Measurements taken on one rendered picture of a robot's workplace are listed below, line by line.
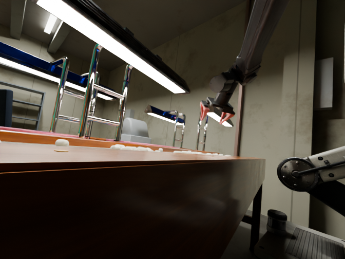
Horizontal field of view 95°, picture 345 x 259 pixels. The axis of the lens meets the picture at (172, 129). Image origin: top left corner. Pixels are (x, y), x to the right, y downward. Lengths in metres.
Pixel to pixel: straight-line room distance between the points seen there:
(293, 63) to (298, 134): 0.90
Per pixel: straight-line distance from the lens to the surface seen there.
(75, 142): 0.55
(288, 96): 2.50
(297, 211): 2.42
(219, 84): 0.59
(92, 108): 0.92
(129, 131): 3.51
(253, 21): 0.46
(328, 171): 0.78
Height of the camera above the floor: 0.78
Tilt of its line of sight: 6 degrees up
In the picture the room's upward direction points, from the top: 7 degrees clockwise
